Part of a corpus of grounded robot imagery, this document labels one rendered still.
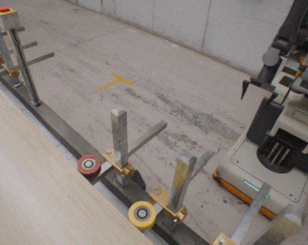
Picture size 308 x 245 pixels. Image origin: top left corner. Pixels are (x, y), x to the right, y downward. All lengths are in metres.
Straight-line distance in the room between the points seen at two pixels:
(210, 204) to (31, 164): 1.31
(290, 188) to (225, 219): 0.49
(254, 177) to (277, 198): 0.19
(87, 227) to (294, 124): 1.09
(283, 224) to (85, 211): 0.50
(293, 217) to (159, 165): 1.49
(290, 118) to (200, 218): 0.90
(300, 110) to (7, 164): 1.31
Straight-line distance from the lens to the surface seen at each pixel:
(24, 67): 1.30
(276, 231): 0.56
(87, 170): 0.78
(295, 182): 1.82
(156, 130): 0.99
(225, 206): 1.82
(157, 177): 1.84
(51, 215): 0.73
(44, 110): 1.38
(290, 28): 0.95
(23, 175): 0.84
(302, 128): 1.34
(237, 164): 1.70
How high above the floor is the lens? 1.54
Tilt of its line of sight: 43 degrees down
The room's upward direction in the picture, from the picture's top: 5 degrees clockwise
